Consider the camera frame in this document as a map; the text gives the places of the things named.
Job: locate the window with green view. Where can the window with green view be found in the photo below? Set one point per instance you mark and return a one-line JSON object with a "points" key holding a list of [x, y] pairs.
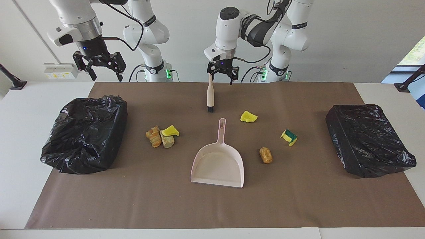
{"points": [[415, 53]]}

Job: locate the brown paper table mat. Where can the brown paper table mat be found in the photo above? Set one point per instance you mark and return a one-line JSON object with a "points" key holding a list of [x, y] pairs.
{"points": [[212, 205]]}

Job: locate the bin with tight black bag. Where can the bin with tight black bag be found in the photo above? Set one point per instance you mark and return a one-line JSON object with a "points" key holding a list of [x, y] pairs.
{"points": [[365, 139]]}

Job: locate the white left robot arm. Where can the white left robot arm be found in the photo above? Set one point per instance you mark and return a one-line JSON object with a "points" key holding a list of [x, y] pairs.
{"points": [[229, 30]]}

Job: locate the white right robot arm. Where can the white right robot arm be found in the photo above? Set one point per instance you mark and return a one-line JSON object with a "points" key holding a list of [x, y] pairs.
{"points": [[149, 33]]}

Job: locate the orange toy croissant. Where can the orange toy croissant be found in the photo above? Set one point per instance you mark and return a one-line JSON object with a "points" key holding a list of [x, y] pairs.
{"points": [[156, 142], [152, 132]]}

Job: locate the brown toy bread roll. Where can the brown toy bread roll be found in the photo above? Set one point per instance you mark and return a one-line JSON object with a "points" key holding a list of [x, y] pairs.
{"points": [[266, 155]]}

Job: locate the bin with loose black bag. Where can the bin with loose black bag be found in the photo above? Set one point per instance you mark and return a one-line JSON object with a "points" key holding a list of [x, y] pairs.
{"points": [[83, 132]]}

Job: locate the pale pink plastic dustpan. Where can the pale pink plastic dustpan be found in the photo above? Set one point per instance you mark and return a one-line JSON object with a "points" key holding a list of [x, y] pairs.
{"points": [[217, 166]]}

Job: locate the yellow green scouring sponge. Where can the yellow green scouring sponge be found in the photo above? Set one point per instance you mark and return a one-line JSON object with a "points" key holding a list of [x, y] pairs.
{"points": [[289, 137]]}

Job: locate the yellow sponge piece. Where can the yellow sponge piece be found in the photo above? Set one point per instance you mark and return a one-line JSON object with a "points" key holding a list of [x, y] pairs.
{"points": [[248, 117], [171, 131]]}

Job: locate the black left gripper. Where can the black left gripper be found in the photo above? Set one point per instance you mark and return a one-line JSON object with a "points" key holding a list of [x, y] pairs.
{"points": [[222, 65]]}

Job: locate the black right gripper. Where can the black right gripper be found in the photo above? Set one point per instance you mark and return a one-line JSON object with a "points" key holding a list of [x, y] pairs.
{"points": [[94, 49]]}

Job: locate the white wall socket box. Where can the white wall socket box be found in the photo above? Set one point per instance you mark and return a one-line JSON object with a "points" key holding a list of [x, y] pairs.
{"points": [[61, 70]]}

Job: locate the pale toy bread piece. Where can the pale toy bread piece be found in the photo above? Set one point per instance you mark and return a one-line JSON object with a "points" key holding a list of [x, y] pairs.
{"points": [[167, 142]]}

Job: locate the beige hand brush black bristles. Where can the beige hand brush black bristles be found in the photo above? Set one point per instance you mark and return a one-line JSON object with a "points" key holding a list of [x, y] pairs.
{"points": [[210, 94]]}

